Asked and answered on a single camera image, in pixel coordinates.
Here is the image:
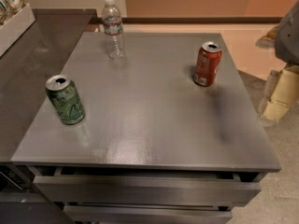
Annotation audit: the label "clear plastic water bottle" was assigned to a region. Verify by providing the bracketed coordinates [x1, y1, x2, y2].
[102, 0, 125, 60]

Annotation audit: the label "metal drawer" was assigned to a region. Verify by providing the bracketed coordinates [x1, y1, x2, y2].
[64, 205, 232, 224]
[34, 168, 261, 206]

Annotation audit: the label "lower metal drawer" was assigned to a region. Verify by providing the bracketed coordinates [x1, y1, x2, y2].
[64, 205, 232, 224]

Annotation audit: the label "white snack box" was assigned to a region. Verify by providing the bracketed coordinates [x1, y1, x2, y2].
[0, 4, 36, 57]

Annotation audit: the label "green soda can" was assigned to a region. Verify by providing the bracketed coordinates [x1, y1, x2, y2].
[45, 75, 85, 125]

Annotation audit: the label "snack packets in box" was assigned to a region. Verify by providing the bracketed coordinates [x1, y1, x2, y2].
[0, 0, 25, 25]

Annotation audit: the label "red coke can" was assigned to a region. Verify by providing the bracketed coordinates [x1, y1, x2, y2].
[193, 41, 222, 87]

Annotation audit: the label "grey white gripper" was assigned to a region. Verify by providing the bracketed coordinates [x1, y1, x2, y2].
[255, 1, 299, 121]

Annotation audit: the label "upper metal drawer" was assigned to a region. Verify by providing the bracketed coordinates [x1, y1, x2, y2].
[34, 168, 261, 206]

